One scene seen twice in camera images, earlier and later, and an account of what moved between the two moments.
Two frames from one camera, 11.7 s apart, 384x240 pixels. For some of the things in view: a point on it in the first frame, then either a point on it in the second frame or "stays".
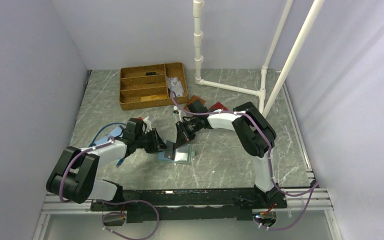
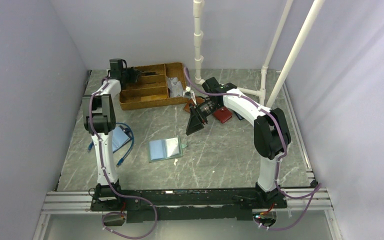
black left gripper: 157,144 → 135,75
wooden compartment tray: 152,85 stays
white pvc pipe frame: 288,66 stays
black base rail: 180,206 stays
